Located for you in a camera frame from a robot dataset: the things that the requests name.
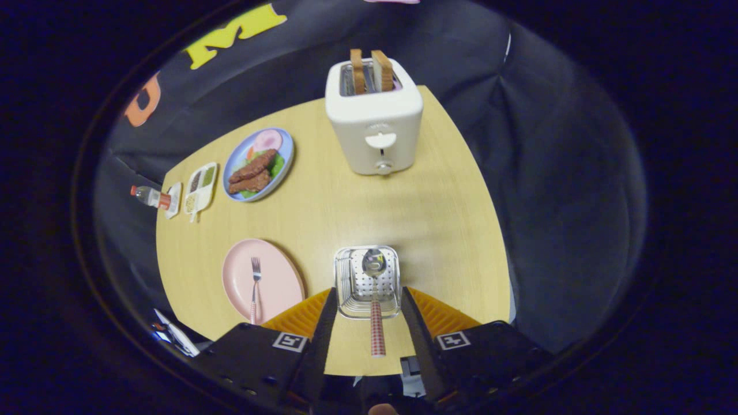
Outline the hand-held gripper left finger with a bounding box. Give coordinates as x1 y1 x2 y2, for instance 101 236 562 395
193 286 338 414

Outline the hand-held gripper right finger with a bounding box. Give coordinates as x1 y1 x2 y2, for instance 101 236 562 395
400 286 555 411

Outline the spoon with red checkered handle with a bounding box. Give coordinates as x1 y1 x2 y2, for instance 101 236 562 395
362 248 387 357

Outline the fork with red checkered handle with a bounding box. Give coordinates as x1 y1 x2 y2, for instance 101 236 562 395
249 257 263 325

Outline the pink plate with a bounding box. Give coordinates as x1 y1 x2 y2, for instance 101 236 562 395
222 239 306 325

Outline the white board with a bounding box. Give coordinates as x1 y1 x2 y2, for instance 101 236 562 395
153 308 199 358

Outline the brown meat piece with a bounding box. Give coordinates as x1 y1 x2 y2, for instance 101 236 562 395
228 171 272 194
229 149 278 184

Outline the white divided seasoning tray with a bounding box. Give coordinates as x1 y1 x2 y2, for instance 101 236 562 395
183 162 218 222

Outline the blue plate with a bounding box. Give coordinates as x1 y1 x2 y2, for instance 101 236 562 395
223 127 295 202

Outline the white square coaster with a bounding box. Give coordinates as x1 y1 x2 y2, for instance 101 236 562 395
165 182 183 220

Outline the pink ham slice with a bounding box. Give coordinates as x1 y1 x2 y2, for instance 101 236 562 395
254 130 283 152

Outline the clear bottle with red label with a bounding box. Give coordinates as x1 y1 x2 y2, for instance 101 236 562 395
130 185 172 210

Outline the white toaster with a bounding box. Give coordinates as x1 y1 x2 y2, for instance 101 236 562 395
325 56 424 176

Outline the metal wire cutlery basket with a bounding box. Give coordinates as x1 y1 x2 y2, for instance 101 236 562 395
334 246 402 320

